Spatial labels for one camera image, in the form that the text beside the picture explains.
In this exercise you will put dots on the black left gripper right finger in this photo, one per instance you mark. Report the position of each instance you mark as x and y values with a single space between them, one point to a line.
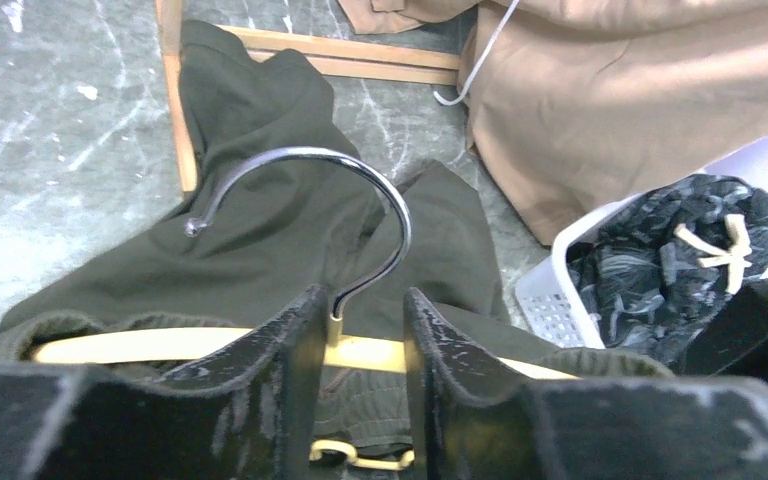
473 417

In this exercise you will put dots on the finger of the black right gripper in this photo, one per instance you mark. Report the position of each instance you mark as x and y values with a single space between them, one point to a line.
735 342

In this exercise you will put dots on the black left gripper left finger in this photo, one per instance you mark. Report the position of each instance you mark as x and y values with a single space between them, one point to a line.
245 411

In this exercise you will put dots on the dark shark print shorts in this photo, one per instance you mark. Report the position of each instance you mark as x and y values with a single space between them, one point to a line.
644 285

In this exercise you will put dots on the wooden hanger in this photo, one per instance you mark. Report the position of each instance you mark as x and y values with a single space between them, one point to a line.
242 254

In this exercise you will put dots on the olive green shorts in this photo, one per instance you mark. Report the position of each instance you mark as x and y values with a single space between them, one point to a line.
132 356

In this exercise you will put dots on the beige shorts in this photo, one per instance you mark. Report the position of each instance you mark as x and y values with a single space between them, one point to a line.
575 104

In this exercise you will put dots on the white plastic laundry basket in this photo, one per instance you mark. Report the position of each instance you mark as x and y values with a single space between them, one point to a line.
551 304

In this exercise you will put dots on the wooden clothes rack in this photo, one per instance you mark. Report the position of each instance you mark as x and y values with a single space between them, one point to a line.
239 92

